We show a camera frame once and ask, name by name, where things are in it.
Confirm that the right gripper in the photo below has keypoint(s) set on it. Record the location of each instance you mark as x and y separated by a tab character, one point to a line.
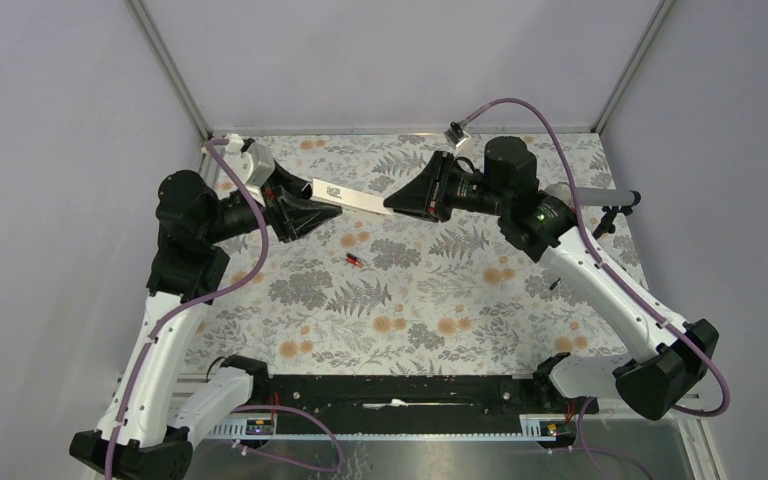
426	194

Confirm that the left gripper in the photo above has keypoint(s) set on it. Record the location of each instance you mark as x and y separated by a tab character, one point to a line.
290	214

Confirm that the white remote control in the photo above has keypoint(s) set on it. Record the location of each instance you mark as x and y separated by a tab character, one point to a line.
347	198

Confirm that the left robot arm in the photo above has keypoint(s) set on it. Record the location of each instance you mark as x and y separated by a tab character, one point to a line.
138	437

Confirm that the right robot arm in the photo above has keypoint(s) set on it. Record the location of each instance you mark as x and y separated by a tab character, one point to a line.
665	357

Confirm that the red black battery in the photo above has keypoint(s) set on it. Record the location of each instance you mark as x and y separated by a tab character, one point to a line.
354	260

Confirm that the floral table mat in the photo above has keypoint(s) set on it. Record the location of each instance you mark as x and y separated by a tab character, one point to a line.
451	298

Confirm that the grey microphone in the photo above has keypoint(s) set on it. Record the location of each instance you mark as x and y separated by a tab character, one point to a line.
593	196

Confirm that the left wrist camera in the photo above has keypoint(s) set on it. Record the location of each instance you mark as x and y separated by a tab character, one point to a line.
258	164

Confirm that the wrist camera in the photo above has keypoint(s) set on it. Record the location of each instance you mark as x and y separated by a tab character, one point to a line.
456	137
258	164

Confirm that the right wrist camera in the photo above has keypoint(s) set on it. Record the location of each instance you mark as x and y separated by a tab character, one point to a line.
456	137

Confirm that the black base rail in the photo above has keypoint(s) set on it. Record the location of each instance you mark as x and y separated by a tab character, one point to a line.
411	405

